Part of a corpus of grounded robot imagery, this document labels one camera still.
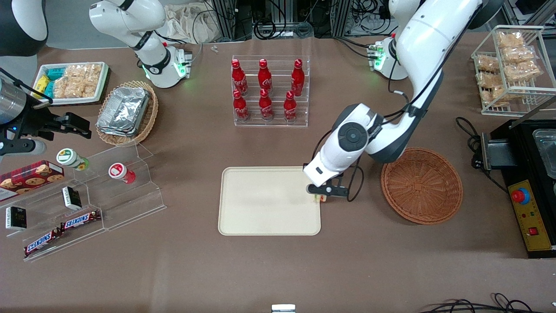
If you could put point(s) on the red lidded snack cup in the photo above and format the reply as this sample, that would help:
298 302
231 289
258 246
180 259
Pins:
118 171

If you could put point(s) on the small black chocolate box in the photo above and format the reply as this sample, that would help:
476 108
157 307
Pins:
71 198
16 218

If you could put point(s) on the yellow snack packet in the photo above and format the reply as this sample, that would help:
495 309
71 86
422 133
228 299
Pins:
40 83

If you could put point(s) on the red tartan cookie box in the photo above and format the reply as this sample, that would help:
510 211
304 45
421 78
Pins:
30 178

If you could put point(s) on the small sandwich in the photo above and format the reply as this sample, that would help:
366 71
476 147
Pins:
320 199

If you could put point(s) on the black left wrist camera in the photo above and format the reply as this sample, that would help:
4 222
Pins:
328 190

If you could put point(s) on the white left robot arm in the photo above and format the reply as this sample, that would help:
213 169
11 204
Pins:
417 43

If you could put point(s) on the white rectangular snack tray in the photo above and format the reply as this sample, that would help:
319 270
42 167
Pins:
102 87

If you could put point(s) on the clear acrylic tiered shelf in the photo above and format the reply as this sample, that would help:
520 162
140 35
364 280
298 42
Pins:
126 204

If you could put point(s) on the clear acrylic bottle rack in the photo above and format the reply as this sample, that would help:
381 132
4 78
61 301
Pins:
278 91

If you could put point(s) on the rice cracker bag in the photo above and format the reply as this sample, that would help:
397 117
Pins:
488 79
519 54
487 63
84 71
499 95
523 71
71 88
510 39

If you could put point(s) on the beige cloth bag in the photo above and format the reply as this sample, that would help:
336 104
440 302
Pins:
191 21

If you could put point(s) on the light wicker basket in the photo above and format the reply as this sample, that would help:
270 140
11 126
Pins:
150 117

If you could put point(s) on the red cola bottle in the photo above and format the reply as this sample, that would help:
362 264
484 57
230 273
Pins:
238 78
239 108
297 78
264 77
290 108
265 108

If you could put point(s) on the aluminium frame post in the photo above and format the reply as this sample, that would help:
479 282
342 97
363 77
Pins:
226 17
341 17

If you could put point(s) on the Snickers chocolate bar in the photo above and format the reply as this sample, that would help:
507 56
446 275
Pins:
80 220
41 242

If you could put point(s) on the aluminium foil tray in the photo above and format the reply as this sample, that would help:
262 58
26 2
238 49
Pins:
117 132
124 108

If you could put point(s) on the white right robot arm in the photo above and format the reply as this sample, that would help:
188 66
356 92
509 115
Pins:
130 21

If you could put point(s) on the brown wicker basket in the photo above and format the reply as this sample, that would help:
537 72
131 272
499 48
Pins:
421 187

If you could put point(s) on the teal snack packet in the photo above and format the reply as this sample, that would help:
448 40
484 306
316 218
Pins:
48 90
55 73

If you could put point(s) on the black machine with yellow panel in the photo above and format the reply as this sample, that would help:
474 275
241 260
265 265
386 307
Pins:
538 217

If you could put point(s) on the green sunflower snack cup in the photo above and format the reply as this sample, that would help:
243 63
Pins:
68 157

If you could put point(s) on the cream plastic tray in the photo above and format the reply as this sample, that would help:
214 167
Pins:
265 202

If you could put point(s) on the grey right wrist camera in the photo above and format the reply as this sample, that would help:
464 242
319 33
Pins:
21 147

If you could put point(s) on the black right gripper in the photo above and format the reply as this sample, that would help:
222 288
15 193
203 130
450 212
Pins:
35 123

